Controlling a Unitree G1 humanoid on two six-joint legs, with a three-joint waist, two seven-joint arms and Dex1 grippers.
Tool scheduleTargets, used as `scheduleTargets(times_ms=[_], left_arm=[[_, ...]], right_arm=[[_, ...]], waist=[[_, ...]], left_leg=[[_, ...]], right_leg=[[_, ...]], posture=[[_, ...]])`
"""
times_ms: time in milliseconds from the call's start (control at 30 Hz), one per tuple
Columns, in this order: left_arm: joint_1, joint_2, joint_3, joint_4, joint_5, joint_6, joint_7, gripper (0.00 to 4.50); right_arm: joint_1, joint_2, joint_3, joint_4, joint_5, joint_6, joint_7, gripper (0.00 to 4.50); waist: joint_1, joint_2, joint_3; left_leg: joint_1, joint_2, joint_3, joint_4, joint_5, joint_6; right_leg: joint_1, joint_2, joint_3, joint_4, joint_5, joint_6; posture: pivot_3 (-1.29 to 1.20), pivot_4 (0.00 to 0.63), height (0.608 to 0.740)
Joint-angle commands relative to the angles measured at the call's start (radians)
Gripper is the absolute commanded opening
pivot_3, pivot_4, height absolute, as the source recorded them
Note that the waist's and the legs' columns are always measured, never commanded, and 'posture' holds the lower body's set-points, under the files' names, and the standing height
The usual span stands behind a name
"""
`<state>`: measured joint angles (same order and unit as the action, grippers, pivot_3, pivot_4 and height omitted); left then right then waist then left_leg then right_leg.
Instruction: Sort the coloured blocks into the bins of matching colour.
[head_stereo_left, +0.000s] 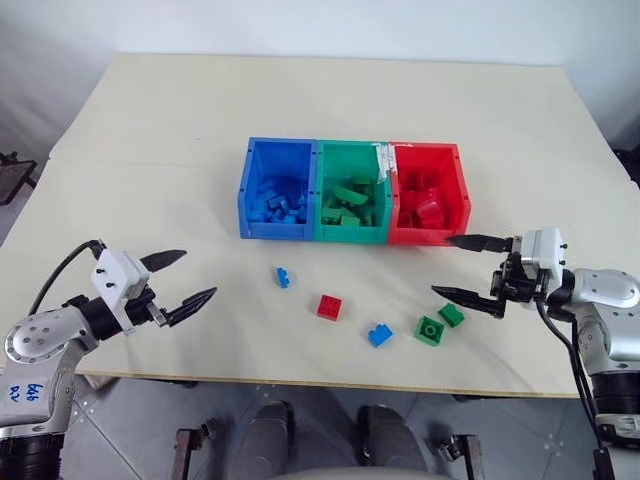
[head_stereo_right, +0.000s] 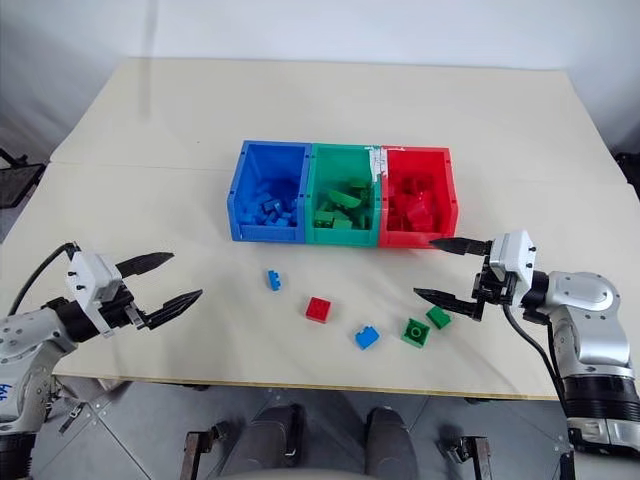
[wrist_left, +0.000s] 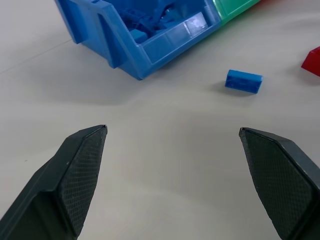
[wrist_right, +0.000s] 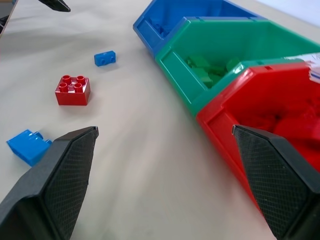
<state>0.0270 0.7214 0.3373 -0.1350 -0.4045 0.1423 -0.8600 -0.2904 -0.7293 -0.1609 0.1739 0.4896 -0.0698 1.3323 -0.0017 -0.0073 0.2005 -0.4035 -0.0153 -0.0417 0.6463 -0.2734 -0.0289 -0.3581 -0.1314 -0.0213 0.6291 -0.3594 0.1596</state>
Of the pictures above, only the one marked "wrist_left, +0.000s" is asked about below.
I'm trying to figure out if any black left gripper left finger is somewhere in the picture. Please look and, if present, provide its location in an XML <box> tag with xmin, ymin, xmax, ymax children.
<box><xmin>0</xmin><ymin>124</ymin><xmax>109</xmax><ymax>240</ymax></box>

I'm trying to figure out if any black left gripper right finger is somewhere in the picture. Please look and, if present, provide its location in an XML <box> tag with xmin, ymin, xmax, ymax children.
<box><xmin>238</xmin><ymin>126</ymin><xmax>320</xmax><ymax>240</ymax></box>

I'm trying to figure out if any blue rectangular block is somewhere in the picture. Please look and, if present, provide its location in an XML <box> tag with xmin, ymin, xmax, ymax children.
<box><xmin>224</xmin><ymin>69</ymin><xmax>264</xmax><ymax>95</ymax></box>

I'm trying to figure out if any red sloped block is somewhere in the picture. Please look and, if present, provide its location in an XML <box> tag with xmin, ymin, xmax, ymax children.
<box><xmin>300</xmin><ymin>45</ymin><xmax>320</xmax><ymax>77</ymax></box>

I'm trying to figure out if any blue plastic storage bin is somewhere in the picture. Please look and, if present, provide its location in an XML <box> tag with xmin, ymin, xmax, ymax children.
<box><xmin>53</xmin><ymin>0</ymin><xmax>221</xmax><ymax>81</ymax></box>

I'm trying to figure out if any blue flat block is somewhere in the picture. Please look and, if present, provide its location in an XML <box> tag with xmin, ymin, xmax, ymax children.
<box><xmin>128</xmin><ymin>28</ymin><xmax>149</xmax><ymax>44</ymax></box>

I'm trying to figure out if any green plastic storage bin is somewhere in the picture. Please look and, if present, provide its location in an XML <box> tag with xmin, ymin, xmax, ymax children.
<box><xmin>212</xmin><ymin>0</ymin><xmax>263</xmax><ymax>26</ymax></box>

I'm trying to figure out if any blue toy pieces pile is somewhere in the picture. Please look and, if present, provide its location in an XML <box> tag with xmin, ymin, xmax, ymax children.
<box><xmin>120</xmin><ymin>0</ymin><xmax>204</xmax><ymax>38</ymax></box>

